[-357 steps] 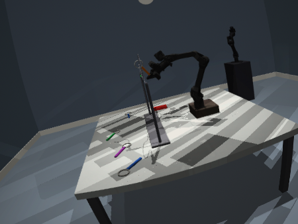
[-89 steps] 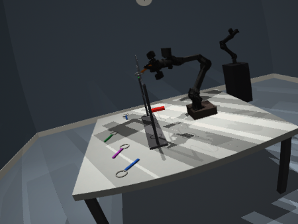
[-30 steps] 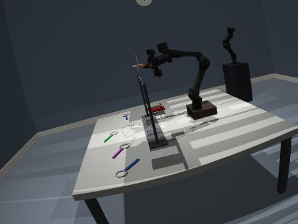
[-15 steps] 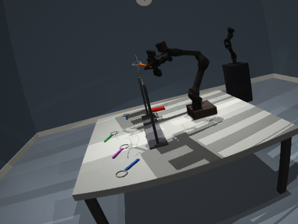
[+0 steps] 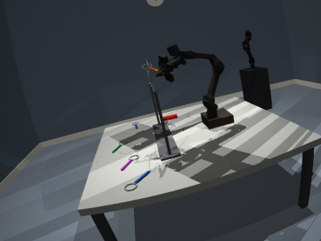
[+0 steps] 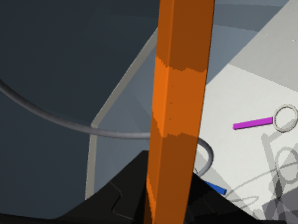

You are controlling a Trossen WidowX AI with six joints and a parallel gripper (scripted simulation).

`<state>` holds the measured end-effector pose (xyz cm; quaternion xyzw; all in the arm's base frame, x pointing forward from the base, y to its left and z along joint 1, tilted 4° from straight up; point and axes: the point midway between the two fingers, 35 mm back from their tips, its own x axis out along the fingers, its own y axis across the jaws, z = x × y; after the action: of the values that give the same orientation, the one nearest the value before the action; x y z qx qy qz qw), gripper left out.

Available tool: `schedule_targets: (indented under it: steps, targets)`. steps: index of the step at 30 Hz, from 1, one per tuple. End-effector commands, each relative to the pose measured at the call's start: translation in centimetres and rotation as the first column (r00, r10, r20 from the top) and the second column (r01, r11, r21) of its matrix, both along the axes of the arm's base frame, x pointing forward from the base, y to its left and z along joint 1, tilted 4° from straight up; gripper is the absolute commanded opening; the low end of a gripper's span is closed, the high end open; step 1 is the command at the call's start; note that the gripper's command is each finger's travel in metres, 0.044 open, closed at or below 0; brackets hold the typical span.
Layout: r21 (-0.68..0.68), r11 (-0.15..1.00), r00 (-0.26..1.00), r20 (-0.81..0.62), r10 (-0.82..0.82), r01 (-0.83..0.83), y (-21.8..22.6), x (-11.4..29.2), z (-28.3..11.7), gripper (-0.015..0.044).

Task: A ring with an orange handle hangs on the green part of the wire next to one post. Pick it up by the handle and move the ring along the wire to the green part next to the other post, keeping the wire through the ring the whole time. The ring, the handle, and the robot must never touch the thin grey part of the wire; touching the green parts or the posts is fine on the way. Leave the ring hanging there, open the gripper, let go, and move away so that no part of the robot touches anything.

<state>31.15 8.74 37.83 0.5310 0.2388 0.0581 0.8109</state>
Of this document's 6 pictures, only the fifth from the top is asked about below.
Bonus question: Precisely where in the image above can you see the red cylinder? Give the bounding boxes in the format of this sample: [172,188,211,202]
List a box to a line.
[163,114,178,121]

